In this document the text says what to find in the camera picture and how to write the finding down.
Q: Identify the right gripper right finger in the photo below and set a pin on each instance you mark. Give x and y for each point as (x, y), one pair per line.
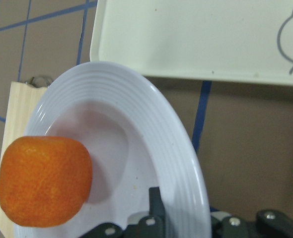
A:
(269, 223)

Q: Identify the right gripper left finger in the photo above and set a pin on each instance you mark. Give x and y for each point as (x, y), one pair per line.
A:
(151, 223)

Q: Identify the white round plate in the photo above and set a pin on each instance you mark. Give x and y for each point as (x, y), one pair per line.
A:
(136, 141)

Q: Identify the orange fruit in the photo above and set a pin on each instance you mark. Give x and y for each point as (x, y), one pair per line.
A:
(44, 180)

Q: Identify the cream bear tray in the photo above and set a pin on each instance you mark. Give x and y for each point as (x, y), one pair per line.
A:
(224, 40)

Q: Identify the brown paper table cover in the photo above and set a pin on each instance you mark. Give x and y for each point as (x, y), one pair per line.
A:
(246, 146)

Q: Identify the wooden cutting board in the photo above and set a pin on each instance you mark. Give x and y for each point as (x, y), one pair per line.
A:
(23, 98)

